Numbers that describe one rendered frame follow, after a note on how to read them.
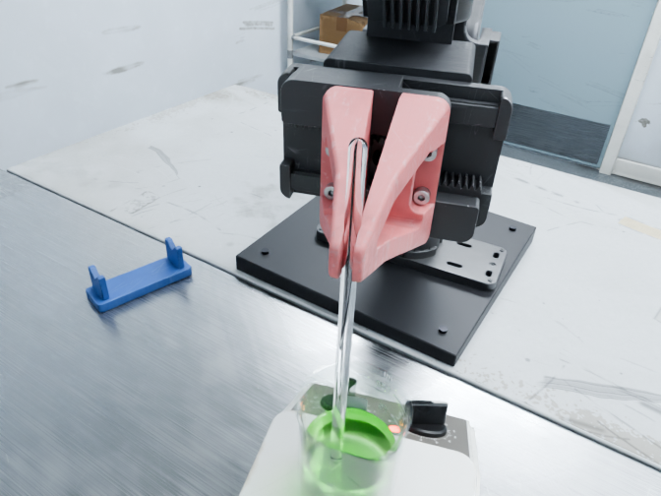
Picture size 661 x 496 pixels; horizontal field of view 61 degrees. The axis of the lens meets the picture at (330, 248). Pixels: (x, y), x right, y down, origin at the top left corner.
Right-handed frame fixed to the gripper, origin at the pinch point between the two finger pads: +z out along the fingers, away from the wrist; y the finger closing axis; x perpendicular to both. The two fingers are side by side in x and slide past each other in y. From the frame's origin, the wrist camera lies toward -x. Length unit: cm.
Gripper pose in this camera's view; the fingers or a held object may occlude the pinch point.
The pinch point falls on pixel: (350, 251)
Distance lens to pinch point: 19.3
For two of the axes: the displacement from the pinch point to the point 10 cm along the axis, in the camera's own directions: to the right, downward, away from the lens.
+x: -0.3, 8.1, 5.9
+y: 9.7, 1.6, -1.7
